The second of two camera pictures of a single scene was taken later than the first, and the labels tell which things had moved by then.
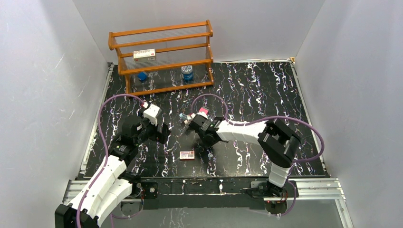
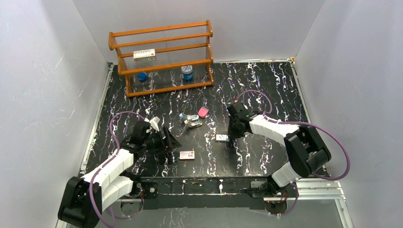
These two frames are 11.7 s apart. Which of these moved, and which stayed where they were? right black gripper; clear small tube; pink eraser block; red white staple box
Moved: right black gripper
Stayed: clear small tube; red white staple box; pink eraser block
